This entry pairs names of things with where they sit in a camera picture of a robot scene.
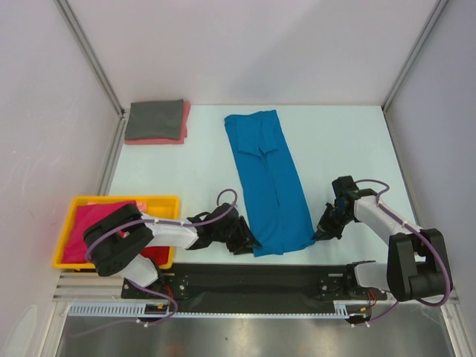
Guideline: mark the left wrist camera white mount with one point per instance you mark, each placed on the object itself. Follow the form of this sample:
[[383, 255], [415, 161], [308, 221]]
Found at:
[[226, 211]]

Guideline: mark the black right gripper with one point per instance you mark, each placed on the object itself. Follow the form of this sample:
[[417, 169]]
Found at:
[[324, 230]]

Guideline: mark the right aluminium frame post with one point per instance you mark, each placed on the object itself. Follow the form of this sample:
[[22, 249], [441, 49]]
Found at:
[[415, 52]]

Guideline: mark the yellow plastic bin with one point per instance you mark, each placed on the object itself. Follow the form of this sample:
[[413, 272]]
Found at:
[[167, 207]]

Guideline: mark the folded salmon pink t-shirt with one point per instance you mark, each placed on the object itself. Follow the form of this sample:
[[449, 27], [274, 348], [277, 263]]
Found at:
[[158, 141]]

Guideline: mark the folded grey t-shirt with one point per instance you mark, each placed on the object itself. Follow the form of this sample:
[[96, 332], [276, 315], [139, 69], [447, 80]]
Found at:
[[155, 119]]

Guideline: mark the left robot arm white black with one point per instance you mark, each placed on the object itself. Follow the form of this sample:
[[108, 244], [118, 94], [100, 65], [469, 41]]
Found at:
[[115, 245]]

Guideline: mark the grey slotted cable duct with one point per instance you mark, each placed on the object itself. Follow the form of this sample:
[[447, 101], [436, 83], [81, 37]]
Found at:
[[156, 310]]

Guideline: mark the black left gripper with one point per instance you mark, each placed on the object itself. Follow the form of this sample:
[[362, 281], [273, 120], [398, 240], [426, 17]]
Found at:
[[245, 241]]

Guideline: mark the blue t-shirt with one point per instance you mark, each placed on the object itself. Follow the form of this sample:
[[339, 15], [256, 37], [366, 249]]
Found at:
[[277, 211]]

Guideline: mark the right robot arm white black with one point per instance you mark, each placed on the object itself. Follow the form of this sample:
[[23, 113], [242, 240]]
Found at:
[[417, 265]]

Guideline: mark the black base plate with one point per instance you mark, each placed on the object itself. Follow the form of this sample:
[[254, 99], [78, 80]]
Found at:
[[262, 285]]

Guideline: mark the magenta t-shirt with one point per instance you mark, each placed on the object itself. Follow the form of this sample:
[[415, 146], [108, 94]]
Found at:
[[86, 216]]

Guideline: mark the aluminium front rail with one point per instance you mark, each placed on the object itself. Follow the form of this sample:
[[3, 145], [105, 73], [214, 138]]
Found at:
[[87, 287]]

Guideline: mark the red t-shirt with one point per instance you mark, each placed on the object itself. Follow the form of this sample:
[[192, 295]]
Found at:
[[160, 255]]

